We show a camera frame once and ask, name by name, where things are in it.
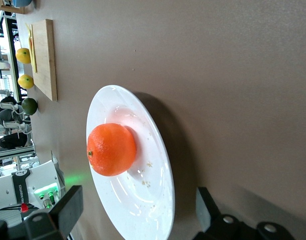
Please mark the yellow plastic fork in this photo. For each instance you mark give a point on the yellow plastic fork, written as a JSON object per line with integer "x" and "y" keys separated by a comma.
{"x": 28, "y": 28}

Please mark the seated person in black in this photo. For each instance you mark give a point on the seated person in black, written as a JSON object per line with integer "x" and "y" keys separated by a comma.
{"x": 12, "y": 141}

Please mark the seated person in grey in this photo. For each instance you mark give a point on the seated person in grey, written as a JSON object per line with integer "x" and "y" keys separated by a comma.
{"x": 5, "y": 116}

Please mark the green lime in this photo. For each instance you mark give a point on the green lime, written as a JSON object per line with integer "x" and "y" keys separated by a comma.
{"x": 29, "y": 106}

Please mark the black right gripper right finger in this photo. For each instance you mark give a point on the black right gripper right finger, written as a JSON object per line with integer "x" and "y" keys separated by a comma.
{"x": 205, "y": 208}

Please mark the white round plate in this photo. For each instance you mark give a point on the white round plate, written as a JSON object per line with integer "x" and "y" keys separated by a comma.
{"x": 152, "y": 155}

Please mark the wooden cutting board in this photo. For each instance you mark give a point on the wooden cutting board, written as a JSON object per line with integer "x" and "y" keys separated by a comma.
{"x": 43, "y": 60}

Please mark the orange fruit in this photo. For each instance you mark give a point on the orange fruit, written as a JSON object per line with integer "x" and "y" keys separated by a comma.
{"x": 111, "y": 150}

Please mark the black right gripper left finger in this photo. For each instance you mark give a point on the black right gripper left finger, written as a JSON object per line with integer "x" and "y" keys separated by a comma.
{"x": 70, "y": 205}

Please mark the wooden mug rack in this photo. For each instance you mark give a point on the wooden mug rack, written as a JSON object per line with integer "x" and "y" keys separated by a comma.
{"x": 10, "y": 10}

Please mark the yellow plastic knife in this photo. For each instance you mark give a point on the yellow plastic knife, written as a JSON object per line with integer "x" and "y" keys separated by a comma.
{"x": 34, "y": 60}

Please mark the blue bowl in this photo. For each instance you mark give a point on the blue bowl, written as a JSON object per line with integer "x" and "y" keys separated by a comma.
{"x": 21, "y": 2}

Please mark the yellow lemon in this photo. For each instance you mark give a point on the yellow lemon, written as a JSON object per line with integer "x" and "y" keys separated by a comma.
{"x": 25, "y": 81}
{"x": 23, "y": 55}

